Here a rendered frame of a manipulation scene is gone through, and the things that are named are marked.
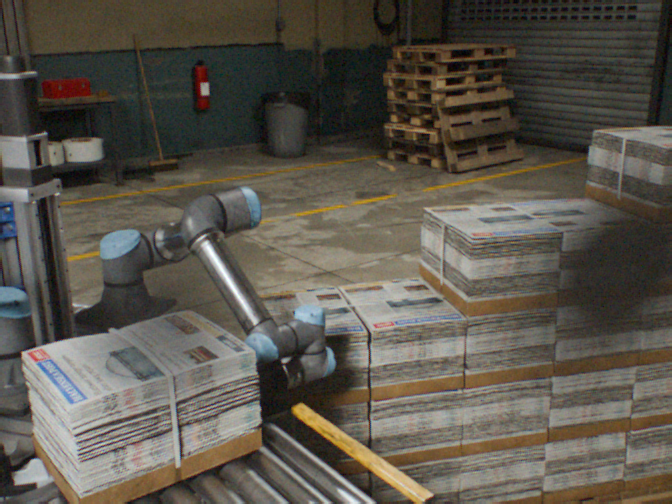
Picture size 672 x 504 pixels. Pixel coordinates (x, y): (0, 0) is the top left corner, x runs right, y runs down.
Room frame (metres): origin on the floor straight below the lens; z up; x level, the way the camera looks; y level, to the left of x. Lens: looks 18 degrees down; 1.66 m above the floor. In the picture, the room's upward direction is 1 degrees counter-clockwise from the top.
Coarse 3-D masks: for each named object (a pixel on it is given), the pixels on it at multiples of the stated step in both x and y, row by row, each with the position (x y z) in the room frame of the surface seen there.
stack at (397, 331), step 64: (384, 320) 1.97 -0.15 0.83; (448, 320) 1.96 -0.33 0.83; (512, 320) 2.02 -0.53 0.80; (576, 320) 2.07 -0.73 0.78; (320, 384) 1.87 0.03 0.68; (384, 384) 1.92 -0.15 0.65; (512, 384) 2.01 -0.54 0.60; (576, 384) 2.07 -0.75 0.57; (320, 448) 1.87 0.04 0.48; (384, 448) 1.92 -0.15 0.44; (576, 448) 2.07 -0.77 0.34
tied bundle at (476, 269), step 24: (432, 216) 2.26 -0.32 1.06; (432, 240) 2.25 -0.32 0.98; (456, 240) 2.07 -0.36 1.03; (480, 240) 1.99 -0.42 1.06; (504, 240) 2.00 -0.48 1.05; (528, 240) 2.02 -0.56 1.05; (552, 240) 2.04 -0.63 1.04; (432, 264) 2.24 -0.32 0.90; (456, 264) 2.06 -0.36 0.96; (480, 264) 1.99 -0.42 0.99; (504, 264) 2.01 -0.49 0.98; (528, 264) 2.03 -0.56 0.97; (552, 264) 2.05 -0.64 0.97; (456, 288) 2.06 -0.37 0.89; (480, 288) 1.98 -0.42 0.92; (504, 288) 2.00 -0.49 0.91; (528, 288) 2.02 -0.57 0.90; (552, 288) 2.04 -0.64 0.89
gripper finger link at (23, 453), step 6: (18, 438) 1.34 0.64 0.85; (24, 438) 1.35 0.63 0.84; (18, 444) 1.33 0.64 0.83; (24, 444) 1.34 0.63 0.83; (18, 450) 1.33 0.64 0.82; (24, 450) 1.34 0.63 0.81; (30, 450) 1.35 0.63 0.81; (12, 456) 1.32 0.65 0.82; (18, 456) 1.33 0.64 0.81; (24, 456) 1.34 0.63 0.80; (30, 456) 1.34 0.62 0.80; (36, 456) 1.35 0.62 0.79; (12, 462) 1.32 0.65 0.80; (18, 462) 1.32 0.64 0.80; (24, 462) 1.33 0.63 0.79; (12, 468) 1.31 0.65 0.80; (18, 468) 1.31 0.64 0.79
